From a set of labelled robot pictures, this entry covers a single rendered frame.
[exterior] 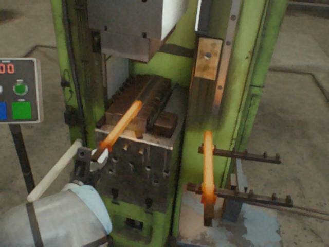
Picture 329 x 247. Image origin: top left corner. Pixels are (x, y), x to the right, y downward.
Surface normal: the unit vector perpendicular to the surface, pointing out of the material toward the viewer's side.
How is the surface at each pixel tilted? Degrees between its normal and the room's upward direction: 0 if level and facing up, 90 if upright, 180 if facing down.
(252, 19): 90
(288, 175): 0
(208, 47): 90
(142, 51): 90
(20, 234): 42
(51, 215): 21
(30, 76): 60
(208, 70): 90
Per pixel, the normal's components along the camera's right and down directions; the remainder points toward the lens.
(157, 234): -0.29, 0.54
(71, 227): 0.19, -0.26
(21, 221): 0.07, -0.64
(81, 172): -0.25, 0.04
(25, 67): 0.15, 0.10
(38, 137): 0.06, -0.81
